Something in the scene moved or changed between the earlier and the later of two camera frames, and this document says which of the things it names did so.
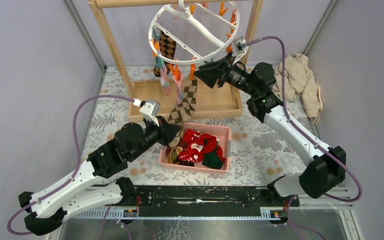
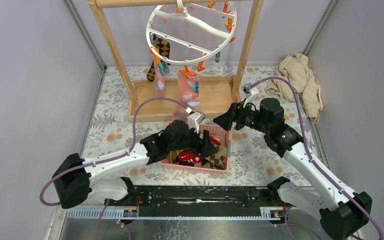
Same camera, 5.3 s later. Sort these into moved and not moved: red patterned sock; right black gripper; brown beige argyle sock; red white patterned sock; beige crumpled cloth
Moved: right black gripper; brown beige argyle sock; red patterned sock
Not moved: red white patterned sock; beige crumpled cloth
